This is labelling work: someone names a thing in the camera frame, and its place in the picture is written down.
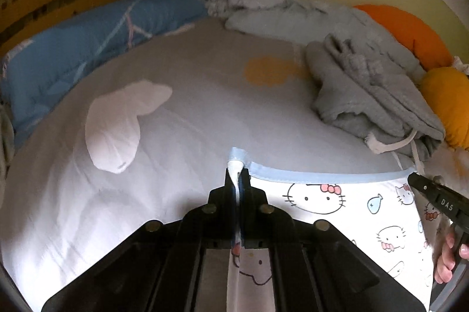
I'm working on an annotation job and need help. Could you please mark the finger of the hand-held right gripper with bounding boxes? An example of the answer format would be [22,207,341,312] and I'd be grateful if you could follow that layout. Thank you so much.
[407,173,440,202]

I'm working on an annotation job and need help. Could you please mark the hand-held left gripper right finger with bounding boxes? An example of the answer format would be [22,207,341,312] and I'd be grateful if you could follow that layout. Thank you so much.
[239,168,428,312]

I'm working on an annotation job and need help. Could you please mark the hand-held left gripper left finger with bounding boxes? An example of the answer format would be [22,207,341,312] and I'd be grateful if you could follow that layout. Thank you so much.
[42,169,235,312]

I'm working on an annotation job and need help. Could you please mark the white cartoon print pants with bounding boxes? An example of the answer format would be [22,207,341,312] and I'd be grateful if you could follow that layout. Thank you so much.
[225,147,439,312]

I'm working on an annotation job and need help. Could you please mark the person's right hand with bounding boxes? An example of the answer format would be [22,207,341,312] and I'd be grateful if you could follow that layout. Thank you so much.
[432,224,469,285]

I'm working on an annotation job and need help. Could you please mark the yellow spotted plush pillow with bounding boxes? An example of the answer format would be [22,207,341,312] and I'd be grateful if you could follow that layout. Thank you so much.
[419,66,469,152]

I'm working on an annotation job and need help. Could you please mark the grey printed bed sheet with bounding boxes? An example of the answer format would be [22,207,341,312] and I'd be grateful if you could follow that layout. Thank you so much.
[0,18,469,312]

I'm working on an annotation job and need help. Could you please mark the white crumpled cloth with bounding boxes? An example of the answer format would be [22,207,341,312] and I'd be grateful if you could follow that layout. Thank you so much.
[452,55,469,75]

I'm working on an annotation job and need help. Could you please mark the orange pillow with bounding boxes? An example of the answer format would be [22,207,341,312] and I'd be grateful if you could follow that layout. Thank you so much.
[353,4,455,71]

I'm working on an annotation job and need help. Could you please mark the light blue fleece blanket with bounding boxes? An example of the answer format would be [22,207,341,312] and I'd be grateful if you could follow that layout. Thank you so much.
[183,0,422,78]

